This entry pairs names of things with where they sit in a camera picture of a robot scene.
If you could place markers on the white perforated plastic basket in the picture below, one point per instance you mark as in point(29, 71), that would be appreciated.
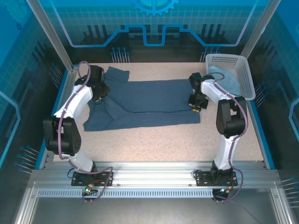
point(245, 74)

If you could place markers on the aluminium table side rail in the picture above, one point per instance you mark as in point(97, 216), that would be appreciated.
point(65, 88)

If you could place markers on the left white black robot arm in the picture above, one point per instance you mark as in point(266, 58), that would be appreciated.
point(79, 100)

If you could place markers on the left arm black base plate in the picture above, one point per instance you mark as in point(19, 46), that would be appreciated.
point(79, 179)

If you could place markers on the aluminium mounting rail beam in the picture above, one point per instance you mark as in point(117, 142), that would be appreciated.
point(151, 175)

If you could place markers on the aluminium frame post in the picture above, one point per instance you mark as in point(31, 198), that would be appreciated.
point(259, 30)
point(53, 37)

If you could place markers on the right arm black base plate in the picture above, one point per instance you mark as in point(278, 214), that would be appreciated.
point(203, 178)

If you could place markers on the light blue t-shirt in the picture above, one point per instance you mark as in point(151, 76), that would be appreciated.
point(229, 84)

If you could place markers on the dark blue t-shirt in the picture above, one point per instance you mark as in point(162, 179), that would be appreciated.
point(151, 98)

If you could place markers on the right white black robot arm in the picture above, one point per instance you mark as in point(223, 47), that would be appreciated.
point(231, 116)

